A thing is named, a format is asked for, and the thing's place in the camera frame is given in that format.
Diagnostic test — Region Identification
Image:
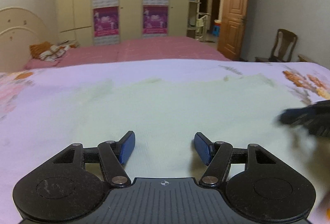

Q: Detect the white small cloth garment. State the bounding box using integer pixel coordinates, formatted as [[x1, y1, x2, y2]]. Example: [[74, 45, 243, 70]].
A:
[[73, 74, 308, 177]]

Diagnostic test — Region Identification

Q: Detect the dark wooden chair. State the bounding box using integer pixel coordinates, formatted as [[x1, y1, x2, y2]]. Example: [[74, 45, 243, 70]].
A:
[[255, 29, 298, 63]]

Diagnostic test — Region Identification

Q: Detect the floral lilac bed sheet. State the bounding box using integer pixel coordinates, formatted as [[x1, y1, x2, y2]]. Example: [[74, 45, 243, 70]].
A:
[[1, 59, 329, 223]]

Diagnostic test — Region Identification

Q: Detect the brown wooden door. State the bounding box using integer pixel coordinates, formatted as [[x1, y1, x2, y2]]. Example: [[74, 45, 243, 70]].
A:
[[218, 0, 248, 61]]

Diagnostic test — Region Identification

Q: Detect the pink bed cover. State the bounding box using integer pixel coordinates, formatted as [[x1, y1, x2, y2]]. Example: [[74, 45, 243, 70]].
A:
[[24, 36, 228, 70]]

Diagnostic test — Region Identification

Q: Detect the orange white pillow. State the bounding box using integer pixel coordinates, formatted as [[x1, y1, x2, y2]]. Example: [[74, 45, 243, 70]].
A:
[[29, 41, 71, 62]]

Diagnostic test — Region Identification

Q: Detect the lower left pink poster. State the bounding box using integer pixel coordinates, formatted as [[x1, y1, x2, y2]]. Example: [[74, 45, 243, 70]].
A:
[[93, 6, 119, 38]]

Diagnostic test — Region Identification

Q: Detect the pink poster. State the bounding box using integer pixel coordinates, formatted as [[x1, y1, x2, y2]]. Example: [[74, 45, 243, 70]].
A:
[[143, 5, 168, 37], [93, 6, 119, 38]]

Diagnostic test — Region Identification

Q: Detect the lower right pink poster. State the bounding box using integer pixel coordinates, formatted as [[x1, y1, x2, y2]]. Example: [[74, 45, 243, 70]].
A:
[[143, 5, 168, 37]]

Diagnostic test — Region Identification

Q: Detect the cream wooden headboard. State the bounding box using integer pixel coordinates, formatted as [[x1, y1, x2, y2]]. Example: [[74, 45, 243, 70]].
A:
[[0, 7, 57, 73]]

